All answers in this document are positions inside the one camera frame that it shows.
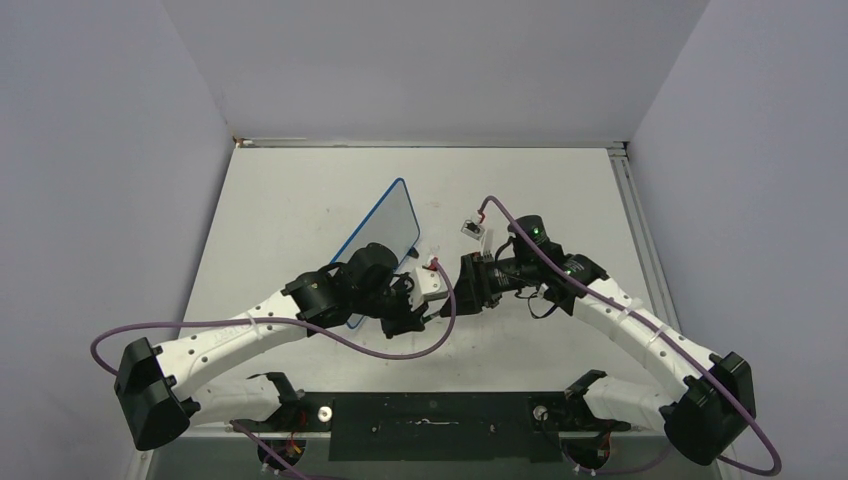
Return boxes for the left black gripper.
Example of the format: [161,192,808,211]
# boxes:
[352,272,428,339]

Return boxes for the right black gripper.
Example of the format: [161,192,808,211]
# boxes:
[441,250,538,317]

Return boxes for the blue framed whiteboard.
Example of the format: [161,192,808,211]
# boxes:
[327,177,423,331]

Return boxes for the green capped marker pen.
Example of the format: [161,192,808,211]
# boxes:
[423,304,457,322]

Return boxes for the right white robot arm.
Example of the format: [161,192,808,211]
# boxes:
[440,215,756,465]

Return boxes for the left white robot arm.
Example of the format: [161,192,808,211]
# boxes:
[115,243,448,451]

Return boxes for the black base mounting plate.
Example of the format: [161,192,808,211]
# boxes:
[240,391,630,463]

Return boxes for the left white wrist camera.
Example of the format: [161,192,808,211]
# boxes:
[408,255,448,310]

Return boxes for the aluminium frame rail right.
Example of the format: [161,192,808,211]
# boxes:
[607,142,681,332]

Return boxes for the aluminium frame rail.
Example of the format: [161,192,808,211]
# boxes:
[607,142,681,332]
[234,138,626,150]

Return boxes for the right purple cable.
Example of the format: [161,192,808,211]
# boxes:
[478,195,783,478]

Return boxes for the aluminium frame rail back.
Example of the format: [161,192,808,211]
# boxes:
[234,138,626,150]

